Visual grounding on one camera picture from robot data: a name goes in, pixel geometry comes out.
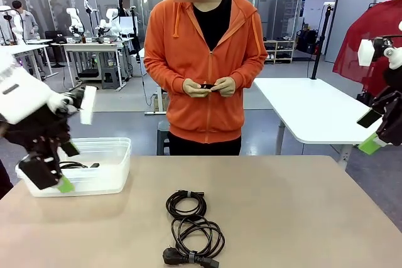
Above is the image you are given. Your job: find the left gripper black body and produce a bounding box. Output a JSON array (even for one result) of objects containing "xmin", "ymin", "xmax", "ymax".
[{"xmin": 1, "ymin": 104, "xmax": 72, "ymax": 158}]

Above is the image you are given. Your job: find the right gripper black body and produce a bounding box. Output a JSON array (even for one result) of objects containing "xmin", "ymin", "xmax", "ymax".
[{"xmin": 370, "ymin": 87, "xmax": 402, "ymax": 147}]

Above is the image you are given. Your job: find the thin black USB cable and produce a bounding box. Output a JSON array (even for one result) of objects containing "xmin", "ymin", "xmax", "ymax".
[{"xmin": 58, "ymin": 161, "xmax": 101, "ymax": 170}]

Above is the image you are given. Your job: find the black cable with grey tie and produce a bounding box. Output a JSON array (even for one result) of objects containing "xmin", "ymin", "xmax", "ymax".
[{"xmin": 165, "ymin": 188, "xmax": 207, "ymax": 219}]

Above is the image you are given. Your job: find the black power cord with plug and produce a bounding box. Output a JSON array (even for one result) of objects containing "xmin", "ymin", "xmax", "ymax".
[{"xmin": 162, "ymin": 214, "xmax": 226, "ymax": 268}]

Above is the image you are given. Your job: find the person's left forearm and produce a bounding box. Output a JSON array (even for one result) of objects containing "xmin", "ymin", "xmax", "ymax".
[{"xmin": 234, "ymin": 57, "xmax": 269, "ymax": 90}]

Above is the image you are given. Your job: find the person's right forearm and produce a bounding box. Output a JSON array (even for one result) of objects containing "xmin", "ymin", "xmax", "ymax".
[{"xmin": 143, "ymin": 57, "xmax": 188, "ymax": 96}]

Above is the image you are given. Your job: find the person's right hand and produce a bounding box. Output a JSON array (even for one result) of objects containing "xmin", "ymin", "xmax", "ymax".
[{"xmin": 182, "ymin": 78, "xmax": 212, "ymax": 98}]

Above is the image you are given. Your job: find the person's left hand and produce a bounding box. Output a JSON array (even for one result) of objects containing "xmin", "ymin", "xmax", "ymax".
[{"xmin": 212, "ymin": 76, "xmax": 237, "ymax": 98}]

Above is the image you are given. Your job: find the clear plastic storage box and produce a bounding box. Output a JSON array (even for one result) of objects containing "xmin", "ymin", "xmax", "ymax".
[{"xmin": 14, "ymin": 137, "xmax": 133, "ymax": 198}]

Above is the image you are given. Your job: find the large white table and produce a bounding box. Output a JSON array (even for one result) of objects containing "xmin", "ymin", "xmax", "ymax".
[{"xmin": 253, "ymin": 77, "xmax": 390, "ymax": 172}]

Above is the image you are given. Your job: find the red cape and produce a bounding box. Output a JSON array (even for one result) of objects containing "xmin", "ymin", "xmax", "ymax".
[{"xmin": 332, "ymin": 0, "xmax": 402, "ymax": 97}]

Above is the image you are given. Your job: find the long white desk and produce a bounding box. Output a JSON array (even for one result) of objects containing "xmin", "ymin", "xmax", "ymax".
[{"xmin": 0, "ymin": 38, "xmax": 60, "ymax": 81}]

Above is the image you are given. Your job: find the black office chair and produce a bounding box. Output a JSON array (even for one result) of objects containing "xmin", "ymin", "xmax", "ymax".
[{"xmin": 45, "ymin": 30, "xmax": 67, "ymax": 68}]

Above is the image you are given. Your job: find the black tripod pole stand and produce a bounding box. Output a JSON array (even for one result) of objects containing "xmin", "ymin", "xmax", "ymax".
[{"xmin": 310, "ymin": 2, "xmax": 334, "ymax": 80}]

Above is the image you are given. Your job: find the white lab desk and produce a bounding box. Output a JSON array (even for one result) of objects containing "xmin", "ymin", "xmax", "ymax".
[{"xmin": 59, "ymin": 39, "xmax": 127, "ymax": 90}]

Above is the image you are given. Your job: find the wooden shoe rack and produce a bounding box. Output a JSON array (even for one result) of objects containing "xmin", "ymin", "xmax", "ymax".
[{"xmin": 263, "ymin": 39, "xmax": 296, "ymax": 65}]

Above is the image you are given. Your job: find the man in grey hoodie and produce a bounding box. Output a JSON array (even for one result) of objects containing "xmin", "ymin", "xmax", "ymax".
[{"xmin": 11, "ymin": 0, "xmax": 40, "ymax": 41}]

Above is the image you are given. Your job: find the thin black tripod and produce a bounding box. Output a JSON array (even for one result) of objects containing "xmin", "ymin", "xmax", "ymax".
[{"xmin": 129, "ymin": 6, "xmax": 141, "ymax": 62}]

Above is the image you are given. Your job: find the person in orange hoodie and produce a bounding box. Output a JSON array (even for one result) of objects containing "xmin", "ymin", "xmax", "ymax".
[{"xmin": 143, "ymin": 0, "xmax": 269, "ymax": 156}]

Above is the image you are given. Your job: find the bystander with black hair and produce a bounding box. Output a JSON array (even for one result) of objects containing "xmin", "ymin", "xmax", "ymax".
[{"xmin": 116, "ymin": 0, "xmax": 132, "ymax": 35}]

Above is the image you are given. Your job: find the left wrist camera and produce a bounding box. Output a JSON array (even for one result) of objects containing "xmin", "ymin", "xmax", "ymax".
[{"xmin": 64, "ymin": 85, "xmax": 97, "ymax": 126}]

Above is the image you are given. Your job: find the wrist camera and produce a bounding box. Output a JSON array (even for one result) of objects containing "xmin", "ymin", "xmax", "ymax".
[
  {"xmin": 357, "ymin": 36, "xmax": 395, "ymax": 67},
  {"xmin": 64, "ymin": 85, "xmax": 97, "ymax": 126}
]

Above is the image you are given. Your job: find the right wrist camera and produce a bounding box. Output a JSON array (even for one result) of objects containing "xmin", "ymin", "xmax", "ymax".
[{"xmin": 357, "ymin": 36, "xmax": 395, "ymax": 67}]

